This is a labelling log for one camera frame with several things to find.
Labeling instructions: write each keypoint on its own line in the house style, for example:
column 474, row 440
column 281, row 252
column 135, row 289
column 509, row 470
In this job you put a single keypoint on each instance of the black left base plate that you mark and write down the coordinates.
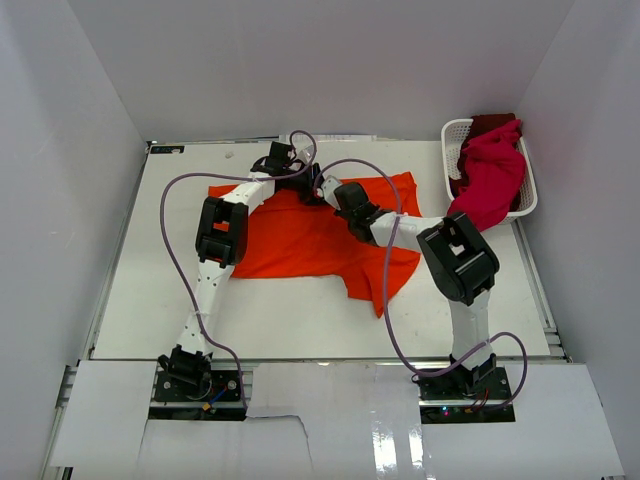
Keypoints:
column 216, row 399

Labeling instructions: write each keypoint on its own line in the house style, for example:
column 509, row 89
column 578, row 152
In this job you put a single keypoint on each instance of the crimson red t shirt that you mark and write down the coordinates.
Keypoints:
column 492, row 174

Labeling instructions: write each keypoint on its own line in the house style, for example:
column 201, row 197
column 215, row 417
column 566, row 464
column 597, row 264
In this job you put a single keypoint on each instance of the black label sticker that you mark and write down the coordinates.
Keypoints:
column 166, row 149

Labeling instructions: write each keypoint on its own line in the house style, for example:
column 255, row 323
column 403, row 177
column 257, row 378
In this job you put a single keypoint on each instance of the white perforated plastic basket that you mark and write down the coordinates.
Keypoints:
column 453, row 133

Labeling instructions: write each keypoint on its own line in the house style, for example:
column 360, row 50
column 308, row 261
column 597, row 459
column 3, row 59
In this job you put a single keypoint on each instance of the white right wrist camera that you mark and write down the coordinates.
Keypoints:
column 326, row 191

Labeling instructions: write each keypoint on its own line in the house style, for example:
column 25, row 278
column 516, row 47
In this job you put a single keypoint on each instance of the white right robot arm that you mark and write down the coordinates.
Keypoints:
column 461, row 263

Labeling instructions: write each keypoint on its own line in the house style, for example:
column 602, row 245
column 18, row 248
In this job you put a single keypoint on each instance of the orange t shirt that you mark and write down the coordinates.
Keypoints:
column 287, row 239

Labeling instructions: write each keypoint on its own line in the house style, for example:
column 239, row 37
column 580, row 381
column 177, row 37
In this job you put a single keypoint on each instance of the printed paper strip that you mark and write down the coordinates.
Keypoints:
column 284, row 138

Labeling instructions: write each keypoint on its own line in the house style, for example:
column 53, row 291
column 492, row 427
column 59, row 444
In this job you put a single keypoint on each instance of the dark maroon t shirt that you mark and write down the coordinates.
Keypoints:
column 482, row 124

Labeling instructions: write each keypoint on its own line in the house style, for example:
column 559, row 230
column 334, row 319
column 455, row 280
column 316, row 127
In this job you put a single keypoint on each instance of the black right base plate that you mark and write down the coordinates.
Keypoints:
column 444, row 400

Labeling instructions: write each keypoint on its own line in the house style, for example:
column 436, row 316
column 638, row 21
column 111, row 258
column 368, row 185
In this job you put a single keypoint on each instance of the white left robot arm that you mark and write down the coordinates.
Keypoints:
column 221, row 244

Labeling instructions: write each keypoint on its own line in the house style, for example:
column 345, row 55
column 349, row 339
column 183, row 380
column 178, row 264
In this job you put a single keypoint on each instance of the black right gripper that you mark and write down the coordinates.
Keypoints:
column 340, row 213

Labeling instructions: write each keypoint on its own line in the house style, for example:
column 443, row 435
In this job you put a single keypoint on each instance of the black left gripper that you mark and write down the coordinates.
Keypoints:
column 306, row 196

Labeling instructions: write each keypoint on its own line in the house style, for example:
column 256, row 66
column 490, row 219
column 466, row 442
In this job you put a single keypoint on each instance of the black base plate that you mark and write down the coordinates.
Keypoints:
column 216, row 399
column 444, row 400

